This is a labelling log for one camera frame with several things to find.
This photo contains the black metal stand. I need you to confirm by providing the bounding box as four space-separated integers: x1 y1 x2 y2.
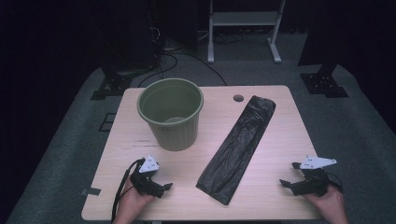
297 0 349 99
90 0 164 101

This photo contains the hand-held gripper black cable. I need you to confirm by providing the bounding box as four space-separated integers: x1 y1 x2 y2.
110 158 146 224
326 172 344 194

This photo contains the person's right hand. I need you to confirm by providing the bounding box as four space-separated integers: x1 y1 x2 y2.
303 185 349 224

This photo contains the black floor cable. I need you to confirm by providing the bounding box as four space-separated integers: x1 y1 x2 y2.
137 51 228 89

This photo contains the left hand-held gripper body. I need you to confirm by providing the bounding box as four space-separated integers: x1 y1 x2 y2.
129 155 165 199

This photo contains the green plastic trash bin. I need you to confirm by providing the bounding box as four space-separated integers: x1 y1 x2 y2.
136 77 205 152

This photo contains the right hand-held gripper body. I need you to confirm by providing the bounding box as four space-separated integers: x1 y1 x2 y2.
290 156 338 198

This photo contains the right hand-held gripper black cable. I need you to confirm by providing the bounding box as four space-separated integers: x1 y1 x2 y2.
326 172 344 194

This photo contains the white metal desk frame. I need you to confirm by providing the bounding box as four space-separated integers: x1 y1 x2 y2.
207 0 287 65

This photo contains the person's left hand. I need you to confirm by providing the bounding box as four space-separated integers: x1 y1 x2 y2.
113 176 156 222

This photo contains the left hand-held gripper black cable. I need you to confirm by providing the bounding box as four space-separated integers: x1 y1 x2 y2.
110 158 146 224

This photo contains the black plastic trash bag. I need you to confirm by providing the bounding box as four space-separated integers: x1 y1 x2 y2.
195 94 277 206

